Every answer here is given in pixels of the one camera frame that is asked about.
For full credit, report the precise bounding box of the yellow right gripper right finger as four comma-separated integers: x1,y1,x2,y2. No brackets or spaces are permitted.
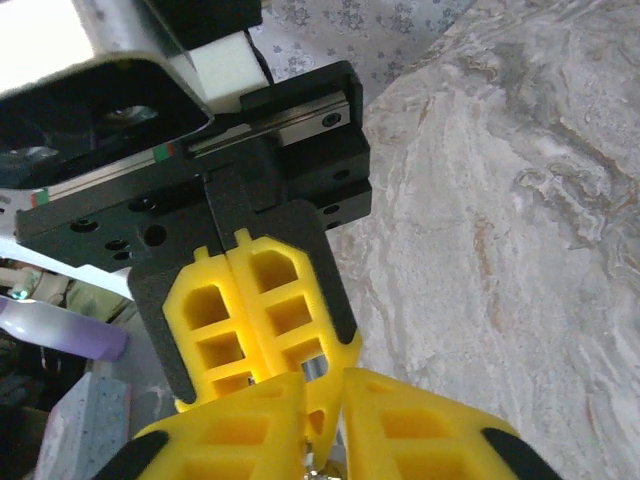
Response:
338,366,567,480

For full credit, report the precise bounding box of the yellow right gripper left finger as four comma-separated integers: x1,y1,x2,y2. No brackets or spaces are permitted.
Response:
98,371,308,480

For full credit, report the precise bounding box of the purple plastic object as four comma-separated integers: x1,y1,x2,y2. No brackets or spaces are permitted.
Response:
0,293,130,362

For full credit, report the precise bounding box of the speckled blue foam block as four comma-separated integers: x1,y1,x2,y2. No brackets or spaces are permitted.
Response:
34,372,134,480

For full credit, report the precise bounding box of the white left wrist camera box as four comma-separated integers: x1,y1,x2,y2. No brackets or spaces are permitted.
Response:
0,0,274,191

